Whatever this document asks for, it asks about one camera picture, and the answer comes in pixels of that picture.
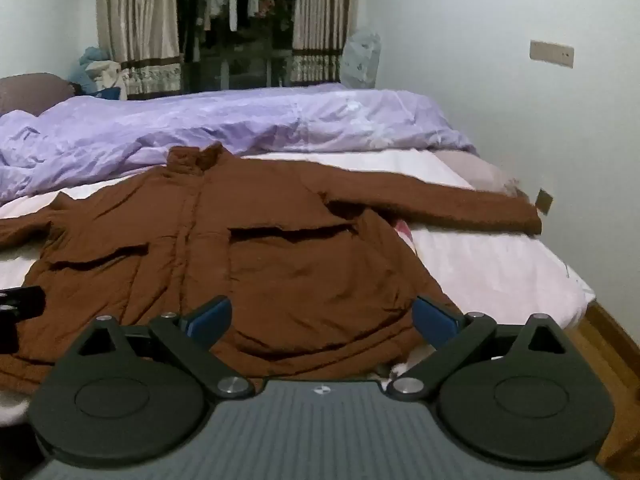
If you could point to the mauve padded headboard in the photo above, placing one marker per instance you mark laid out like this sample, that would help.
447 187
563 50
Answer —
30 90

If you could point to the brown jacket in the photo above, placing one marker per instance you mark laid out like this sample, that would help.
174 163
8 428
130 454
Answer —
280 260

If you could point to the beige striped curtain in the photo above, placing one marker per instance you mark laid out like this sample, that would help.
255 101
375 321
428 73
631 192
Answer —
320 20
140 20

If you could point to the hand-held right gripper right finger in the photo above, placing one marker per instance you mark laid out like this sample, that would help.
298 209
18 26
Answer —
435 317

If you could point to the pink bed sheet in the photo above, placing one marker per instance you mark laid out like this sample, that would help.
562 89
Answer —
500 260

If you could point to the pile of clothes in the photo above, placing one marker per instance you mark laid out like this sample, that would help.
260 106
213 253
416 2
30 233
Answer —
92 60

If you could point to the small wall socket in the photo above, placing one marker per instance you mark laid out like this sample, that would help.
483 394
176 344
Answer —
543 200

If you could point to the beige wall plate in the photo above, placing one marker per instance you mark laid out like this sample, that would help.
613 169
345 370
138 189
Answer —
551 53

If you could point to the purple duvet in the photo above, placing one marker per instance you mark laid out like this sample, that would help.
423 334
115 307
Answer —
200 125

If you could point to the white cloth bag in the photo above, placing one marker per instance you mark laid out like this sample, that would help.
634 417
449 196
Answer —
112 77

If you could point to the rack of hanging clothes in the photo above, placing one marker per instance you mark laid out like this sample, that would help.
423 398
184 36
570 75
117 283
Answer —
235 5

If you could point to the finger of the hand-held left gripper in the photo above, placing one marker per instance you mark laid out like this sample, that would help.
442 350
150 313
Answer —
25 300

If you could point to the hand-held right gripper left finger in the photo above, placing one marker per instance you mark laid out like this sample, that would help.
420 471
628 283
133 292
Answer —
210 317

